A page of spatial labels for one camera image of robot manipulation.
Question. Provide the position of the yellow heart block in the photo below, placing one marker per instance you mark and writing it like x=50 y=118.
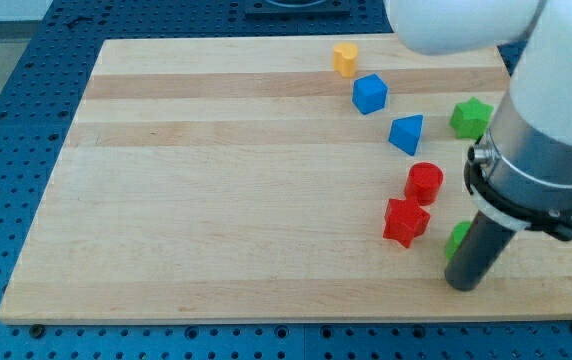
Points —
x=345 y=58

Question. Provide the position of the wooden board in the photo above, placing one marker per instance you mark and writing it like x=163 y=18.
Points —
x=232 y=180

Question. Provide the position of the blue triangle block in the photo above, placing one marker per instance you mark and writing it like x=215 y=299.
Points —
x=405 y=133

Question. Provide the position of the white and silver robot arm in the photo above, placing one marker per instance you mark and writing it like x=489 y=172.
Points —
x=520 y=171

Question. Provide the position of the red star block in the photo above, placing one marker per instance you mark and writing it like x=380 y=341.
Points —
x=404 y=220

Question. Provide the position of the green cylinder block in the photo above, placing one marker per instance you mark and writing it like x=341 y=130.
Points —
x=455 y=238

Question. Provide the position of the blue cube block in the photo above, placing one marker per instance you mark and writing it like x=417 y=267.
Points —
x=369 y=94

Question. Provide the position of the green star block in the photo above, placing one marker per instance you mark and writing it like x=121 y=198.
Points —
x=471 y=118

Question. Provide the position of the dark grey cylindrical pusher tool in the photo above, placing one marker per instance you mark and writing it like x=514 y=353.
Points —
x=480 y=248

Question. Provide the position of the red cylinder block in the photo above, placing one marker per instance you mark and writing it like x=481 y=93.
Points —
x=423 y=183

